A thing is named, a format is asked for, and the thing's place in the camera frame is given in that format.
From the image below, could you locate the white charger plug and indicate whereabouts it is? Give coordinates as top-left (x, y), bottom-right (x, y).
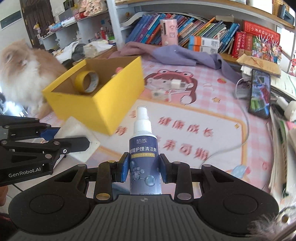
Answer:
top-left (171, 79), bottom-right (186, 89)

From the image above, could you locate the red book box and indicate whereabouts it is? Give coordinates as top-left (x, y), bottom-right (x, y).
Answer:
top-left (232, 21), bottom-right (281, 62)

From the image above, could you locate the yellow cardboard box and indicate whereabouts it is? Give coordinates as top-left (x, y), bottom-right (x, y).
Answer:
top-left (43, 56), bottom-right (144, 136)

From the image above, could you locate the pink plush toy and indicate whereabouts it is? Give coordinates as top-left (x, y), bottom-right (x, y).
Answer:
top-left (111, 67), bottom-right (123, 78)

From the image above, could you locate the purple cloth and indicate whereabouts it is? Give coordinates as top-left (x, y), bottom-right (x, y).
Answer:
top-left (109, 42), bottom-right (242, 83)

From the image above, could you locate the white bookshelf frame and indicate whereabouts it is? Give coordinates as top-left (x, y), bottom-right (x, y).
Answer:
top-left (107, 1), bottom-right (295, 49)

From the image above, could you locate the white charging cable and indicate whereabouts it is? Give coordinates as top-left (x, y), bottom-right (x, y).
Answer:
top-left (204, 77), bottom-right (253, 162)

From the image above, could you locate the black smartphone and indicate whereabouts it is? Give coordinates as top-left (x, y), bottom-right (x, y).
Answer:
top-left (248, 69), bottom-right (271, 119)

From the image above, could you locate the yellow tape roll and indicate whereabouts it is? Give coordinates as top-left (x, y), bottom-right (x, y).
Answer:
top-left (74, 71), bottom-right (99, 94)

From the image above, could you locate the pink cylindrical holder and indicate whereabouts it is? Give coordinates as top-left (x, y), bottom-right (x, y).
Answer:
top-left (160, 19), bottom-right (178, 46)

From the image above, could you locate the pink checkered table mat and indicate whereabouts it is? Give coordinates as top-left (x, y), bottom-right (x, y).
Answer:
top-left (30, 55), bottom-right (276, 197)

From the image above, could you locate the orange white carton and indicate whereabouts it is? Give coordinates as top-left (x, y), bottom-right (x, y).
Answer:
top-left (188, 36), bottom-right (220, 54)

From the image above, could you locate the blue white spray bottle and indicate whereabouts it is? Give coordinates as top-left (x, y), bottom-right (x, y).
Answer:
top-left (129, 105), bottom-right (162, 195)

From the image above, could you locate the fluffy orange white cat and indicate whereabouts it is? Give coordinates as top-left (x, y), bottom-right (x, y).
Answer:
top-left (1, 40), bottom-right (67, 119)

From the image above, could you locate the wooden tray box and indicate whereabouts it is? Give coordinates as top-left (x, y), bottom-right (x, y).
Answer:
top-left (73, 46), bottom-right (117, 66)

